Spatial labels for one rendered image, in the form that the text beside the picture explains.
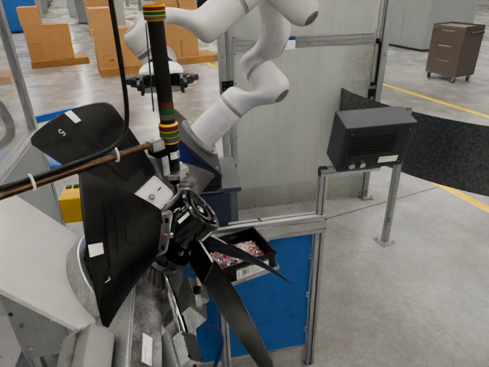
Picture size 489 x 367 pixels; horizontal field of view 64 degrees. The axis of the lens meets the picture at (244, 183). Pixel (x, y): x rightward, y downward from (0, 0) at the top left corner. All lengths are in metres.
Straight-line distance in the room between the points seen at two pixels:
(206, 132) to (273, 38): 0.45
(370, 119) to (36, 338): 1.15
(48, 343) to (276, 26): 1.09
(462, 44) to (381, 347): 5.93
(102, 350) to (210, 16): 0.80
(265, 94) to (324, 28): 1.41
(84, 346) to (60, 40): 9.55
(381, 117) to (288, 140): 1.61
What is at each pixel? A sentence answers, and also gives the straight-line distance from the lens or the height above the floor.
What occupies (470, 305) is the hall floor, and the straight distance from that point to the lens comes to 2.65.
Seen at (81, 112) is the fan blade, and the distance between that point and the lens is 0.95.
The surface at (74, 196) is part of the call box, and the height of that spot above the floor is 1.07.
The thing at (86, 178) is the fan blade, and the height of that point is 1.43.
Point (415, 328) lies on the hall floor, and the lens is 2.40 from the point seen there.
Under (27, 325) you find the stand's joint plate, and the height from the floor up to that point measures 1.05.
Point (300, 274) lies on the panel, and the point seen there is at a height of 0.57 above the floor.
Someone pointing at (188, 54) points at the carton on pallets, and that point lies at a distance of 9.19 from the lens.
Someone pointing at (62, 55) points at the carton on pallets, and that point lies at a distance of 10.12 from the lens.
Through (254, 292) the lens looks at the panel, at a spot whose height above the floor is 0.51.
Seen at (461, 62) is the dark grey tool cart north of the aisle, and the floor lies 0.35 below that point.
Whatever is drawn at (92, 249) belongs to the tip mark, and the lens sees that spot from 0.59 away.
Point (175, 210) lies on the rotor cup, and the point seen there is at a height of 1.24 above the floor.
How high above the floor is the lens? 1.68
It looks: 28 degrees down
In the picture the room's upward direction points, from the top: 2 degrees counter-clockwise
